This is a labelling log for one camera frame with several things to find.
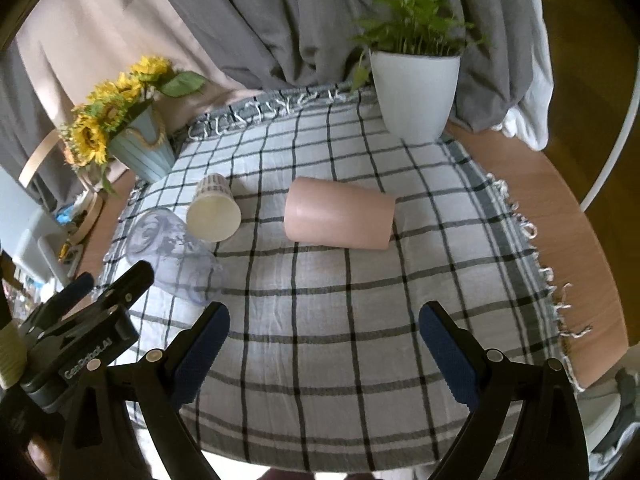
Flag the beige curtain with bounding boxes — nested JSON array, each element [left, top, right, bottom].
[[14, 0, 282, 187]]

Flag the grey curtain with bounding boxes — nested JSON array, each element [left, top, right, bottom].
[[0, 0, 559, 206]]

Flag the white sheer curtain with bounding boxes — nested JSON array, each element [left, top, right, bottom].
[[492, 0, 557, 152]]

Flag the white flowerpot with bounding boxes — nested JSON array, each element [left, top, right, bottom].
[[368, 49, 462, 144]]

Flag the artificial sunflower bouquet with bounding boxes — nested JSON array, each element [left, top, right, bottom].
[[58, 55, 207, 197]]

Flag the clear plastic cup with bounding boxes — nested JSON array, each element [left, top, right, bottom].
[[124, 207, 227, 304]]

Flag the round wooden tray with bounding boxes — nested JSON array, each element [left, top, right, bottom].
[[64, 189, 105, 262]]

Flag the pink cup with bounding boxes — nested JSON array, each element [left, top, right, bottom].
[[284, 176, 397, 251]]

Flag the green leafy plant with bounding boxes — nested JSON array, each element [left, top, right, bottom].
[[349, 0, 490, 92]]

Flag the white curved hoop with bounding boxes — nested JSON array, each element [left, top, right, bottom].
[[579, 0, 640, 212]]

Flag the curved wooden chair back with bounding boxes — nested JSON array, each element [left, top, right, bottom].
[[18, 129, 67, 192]]

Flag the cream paper cup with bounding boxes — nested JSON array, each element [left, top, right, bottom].
[[186, 172, 242, 242]]

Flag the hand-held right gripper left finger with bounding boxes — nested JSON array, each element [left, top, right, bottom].
[[60, 301, 232, 480]]

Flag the light blue ribbed flowerpot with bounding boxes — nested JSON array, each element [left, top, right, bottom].
[[107, 106, 177, 184]]

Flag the checked grey white tablecloth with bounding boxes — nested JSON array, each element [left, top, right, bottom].
[[102, 82, 594, 474]]

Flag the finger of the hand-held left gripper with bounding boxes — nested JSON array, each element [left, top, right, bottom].
[[91, 260, 155, 312], [20, 272, 96, 343]]

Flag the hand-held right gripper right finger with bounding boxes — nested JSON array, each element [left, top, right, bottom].
[[419, 301, 592, 480]]

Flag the grey sneaker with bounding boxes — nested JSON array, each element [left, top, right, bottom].
[[584, 366, 640, 480]]

